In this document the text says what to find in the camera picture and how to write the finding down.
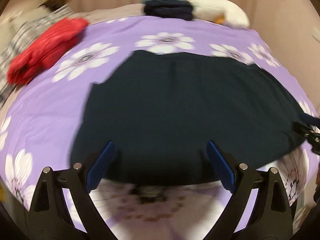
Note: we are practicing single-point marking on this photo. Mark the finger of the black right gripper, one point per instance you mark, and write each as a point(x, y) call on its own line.
point(310, 120)

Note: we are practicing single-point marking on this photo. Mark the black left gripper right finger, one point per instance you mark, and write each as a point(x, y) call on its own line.
point(258, 207)

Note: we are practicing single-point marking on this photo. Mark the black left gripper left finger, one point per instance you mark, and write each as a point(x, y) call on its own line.
point(49, 217)

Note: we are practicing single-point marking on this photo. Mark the dark green jacket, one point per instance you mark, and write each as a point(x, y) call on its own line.
point(160, 111)

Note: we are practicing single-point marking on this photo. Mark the purple floral bedsheet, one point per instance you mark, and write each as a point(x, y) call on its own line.
point(40, 127)

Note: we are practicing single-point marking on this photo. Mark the white plush duck toy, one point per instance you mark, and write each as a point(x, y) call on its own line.
point(222, 12)

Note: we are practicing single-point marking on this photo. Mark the folded navy garment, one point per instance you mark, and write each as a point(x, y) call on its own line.
point(169, 9)

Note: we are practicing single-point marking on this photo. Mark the red puffer jacket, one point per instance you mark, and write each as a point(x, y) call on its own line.
point(46, 50)

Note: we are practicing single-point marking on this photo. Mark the plaid pillow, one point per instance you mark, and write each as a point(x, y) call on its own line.
point(28, 28)

